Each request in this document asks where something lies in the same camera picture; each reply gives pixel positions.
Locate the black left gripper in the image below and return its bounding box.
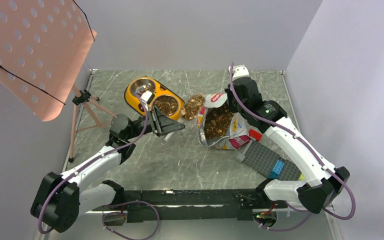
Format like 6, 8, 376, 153
125, 105, 185, 140

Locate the cat food bag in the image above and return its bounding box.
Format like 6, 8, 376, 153
197, 93, 251, 150

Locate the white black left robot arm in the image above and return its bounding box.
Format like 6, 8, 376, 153
30, 107, 185, 234

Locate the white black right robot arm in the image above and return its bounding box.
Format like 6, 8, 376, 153
225, 76, 356, 220

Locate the yellow double pet bowl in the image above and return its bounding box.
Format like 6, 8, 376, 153
124, 76, 185, 121

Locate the grey lego baseplate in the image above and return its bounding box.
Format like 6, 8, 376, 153
244, 144, 302, 181

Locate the blue lego brick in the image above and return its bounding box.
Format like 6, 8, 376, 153
268, 160, 285, 179

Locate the yellow-green lego brick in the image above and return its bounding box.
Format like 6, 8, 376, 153
298, 174, 306, 181

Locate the pink perforated music stand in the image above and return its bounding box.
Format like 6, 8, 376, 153
0, 0, 117, 163

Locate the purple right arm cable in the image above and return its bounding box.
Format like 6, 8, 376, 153
229, 61, 357, 232

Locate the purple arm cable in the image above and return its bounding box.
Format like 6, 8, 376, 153
37, 92, 161, 240
229, 61, 357, 232

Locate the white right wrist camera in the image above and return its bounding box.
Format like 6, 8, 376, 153
228, 65, 250, 81

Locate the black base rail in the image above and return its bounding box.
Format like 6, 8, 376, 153
95, 188, 287, 223

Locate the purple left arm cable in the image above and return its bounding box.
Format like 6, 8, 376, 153
37, 92, 161, 240

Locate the aluminium frame rail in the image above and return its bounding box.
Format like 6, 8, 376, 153
32, 190, 344, 240

